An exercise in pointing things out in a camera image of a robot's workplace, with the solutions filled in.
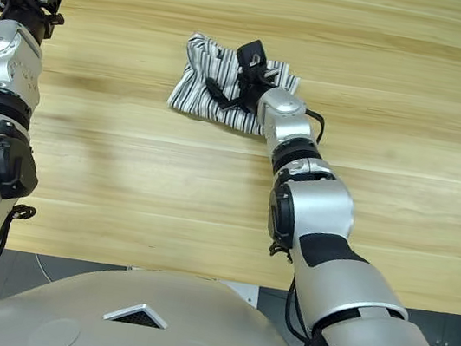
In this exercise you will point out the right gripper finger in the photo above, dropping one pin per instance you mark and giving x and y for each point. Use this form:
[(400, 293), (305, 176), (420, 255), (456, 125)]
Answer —
[(216, 91)]

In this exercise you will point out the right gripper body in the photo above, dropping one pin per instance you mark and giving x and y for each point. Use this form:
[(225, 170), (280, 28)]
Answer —
[(250, 90)]

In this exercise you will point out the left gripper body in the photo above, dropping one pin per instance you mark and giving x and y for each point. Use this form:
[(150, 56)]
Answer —
[(28, 11)]

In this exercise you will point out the striped T-shirt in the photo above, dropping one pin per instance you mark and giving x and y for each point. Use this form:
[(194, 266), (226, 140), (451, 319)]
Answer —
[(197, 89)]

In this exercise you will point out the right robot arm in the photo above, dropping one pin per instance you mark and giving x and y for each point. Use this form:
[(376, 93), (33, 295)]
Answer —
[(327, 280)]

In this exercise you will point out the robot body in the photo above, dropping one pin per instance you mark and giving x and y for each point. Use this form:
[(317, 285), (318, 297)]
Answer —
[(133, 342)]

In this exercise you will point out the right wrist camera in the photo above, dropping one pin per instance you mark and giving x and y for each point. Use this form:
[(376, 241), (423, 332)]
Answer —
[(251, 53)]

